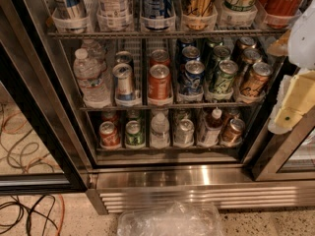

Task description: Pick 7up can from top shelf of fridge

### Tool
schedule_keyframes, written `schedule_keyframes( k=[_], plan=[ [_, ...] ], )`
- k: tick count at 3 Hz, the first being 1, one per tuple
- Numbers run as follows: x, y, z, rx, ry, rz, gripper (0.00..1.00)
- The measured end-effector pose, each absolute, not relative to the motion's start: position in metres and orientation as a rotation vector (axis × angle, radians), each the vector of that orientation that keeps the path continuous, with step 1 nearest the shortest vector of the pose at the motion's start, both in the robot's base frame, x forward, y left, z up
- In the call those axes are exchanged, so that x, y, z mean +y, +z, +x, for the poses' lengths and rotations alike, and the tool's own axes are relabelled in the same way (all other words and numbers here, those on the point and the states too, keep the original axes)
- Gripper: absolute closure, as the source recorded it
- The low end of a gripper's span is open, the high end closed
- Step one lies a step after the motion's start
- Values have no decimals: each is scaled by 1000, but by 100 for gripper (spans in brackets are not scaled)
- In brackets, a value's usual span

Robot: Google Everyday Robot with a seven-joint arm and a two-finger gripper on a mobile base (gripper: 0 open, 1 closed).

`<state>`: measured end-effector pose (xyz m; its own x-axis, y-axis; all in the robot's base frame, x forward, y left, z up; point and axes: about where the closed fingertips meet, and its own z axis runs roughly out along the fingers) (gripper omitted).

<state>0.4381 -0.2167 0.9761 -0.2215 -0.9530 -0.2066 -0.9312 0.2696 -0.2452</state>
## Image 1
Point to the rear silver can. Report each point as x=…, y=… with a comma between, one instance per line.
x=124, y=57

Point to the middle blue pepsi can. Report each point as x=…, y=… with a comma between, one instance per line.
x=189, y=53

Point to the bottom red soda can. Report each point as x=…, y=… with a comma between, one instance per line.
x=109, y=134

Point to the green soda can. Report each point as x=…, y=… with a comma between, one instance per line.
x=211, y=42
x=223, y=77
x=219, y=53
x=133, y=134

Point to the front brown soda can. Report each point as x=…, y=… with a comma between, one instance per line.
x=255, y=79

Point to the clear plastic bin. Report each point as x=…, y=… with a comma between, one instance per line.
x=177, y=219

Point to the bottom small water bottle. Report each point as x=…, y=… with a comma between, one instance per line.
x=159, y=135

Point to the rear green soda can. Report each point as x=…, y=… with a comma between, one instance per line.
x=211, y=42

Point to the bottom green soda can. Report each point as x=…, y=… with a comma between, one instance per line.
x=133, y=134

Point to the bottom brown drink bottle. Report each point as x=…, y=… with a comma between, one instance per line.
x=209, y=127

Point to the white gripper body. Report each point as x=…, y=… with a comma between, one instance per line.
x=304, y=39

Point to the front green soda can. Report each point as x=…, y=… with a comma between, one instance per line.
x=223, y=77

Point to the brown soda can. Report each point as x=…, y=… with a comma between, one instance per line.
x=242, y=43
x=249, y=57
x=255, y=79
x=233, y=131

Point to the rear orange soda can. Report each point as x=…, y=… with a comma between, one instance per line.
x=160, y=56

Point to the bottom brown soda can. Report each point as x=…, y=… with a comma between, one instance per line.
x=233, y=131

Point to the front orange soda can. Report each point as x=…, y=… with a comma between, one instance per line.
x=159, y=82

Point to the open glass fridge door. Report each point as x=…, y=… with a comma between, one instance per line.
x=29, y=115

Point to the front clear water bottle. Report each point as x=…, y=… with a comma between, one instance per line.
x=90, y=79

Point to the blue pepsi can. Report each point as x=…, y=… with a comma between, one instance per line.
x=192, y=77
x=189, y=53
x=184, y=42

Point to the middle green soda can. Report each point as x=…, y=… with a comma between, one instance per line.
x=219, y=53

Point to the white labelled tall can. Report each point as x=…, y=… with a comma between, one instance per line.
x=118, y=13

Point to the rear blue pepsi can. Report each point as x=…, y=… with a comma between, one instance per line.
x=184, y=42

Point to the rear brown soda can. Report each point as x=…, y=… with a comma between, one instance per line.
x=242, y=43

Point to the clear water bottle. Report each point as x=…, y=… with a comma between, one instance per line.
x=90, y=79
x=96, y=51

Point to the front blue pepsi can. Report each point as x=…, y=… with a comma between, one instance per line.
x=192, y=77

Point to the stainless steel display fridge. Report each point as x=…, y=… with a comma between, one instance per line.
x=251, y=176

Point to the bottom silver can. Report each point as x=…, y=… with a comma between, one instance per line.
x=184, y=133

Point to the rear clear water bottle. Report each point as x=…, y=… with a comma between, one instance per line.
x=96, y=51

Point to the red coca-cola can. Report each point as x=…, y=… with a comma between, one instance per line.
x=279, y=13

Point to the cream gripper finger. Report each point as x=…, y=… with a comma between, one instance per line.
x=298, y=100
x=279, y=47

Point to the middle brown soda can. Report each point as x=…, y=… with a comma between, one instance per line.
x=249, y=57

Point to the orange soda can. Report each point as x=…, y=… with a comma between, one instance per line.
x=159, y=82
x=160, y=56

